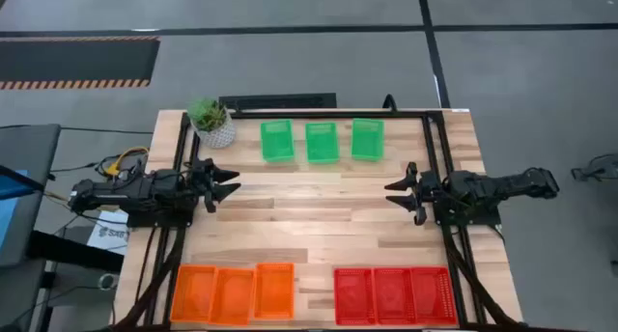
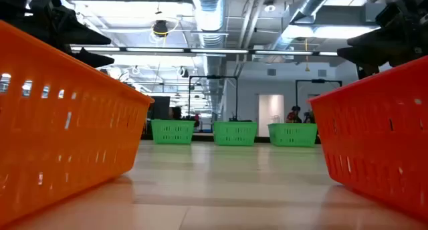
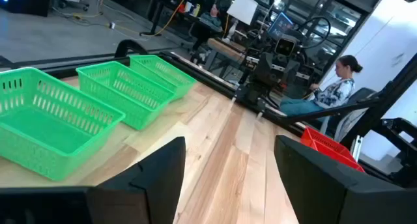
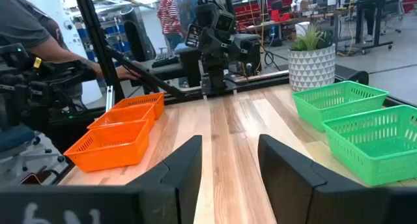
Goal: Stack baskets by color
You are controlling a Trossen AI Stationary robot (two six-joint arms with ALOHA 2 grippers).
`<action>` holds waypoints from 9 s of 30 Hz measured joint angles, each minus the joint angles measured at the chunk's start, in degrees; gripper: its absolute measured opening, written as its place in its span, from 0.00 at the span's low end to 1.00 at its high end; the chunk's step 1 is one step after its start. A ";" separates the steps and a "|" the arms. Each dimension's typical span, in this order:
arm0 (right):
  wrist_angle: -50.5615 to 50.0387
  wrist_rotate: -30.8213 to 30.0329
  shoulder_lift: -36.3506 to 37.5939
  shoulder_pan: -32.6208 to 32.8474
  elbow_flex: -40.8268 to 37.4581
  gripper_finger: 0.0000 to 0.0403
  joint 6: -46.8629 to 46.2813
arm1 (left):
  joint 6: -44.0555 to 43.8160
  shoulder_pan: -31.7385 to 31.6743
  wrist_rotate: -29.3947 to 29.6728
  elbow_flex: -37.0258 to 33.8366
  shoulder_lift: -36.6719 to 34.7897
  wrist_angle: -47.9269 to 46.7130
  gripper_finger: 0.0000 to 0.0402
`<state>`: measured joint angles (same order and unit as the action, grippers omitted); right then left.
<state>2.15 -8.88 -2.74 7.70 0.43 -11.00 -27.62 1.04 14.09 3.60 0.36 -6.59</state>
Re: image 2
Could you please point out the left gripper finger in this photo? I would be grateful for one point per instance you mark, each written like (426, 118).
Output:
(95, 59)
(82, 31)

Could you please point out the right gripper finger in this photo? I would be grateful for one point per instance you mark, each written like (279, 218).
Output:
(368, 55)
(378, 38)

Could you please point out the red plastic basket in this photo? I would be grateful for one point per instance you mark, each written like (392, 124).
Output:
(378, 133)

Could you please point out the orange plastic basket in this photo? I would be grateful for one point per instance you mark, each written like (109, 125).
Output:
(67, 139)

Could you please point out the dark monitor screen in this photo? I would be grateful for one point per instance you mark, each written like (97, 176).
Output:
(161, 108)

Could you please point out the green plastic basket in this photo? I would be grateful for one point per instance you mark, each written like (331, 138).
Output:
(293, 135)
(173, 132)
(235, 133)

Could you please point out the long ceiling light strip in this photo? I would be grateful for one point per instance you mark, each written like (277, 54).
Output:
(217, 51)

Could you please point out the black gantry frame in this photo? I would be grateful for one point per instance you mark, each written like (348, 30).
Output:
(317, 81)
(214, 77)

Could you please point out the silver ceiling duct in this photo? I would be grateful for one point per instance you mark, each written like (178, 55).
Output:
(301, 9)
(209, 12)

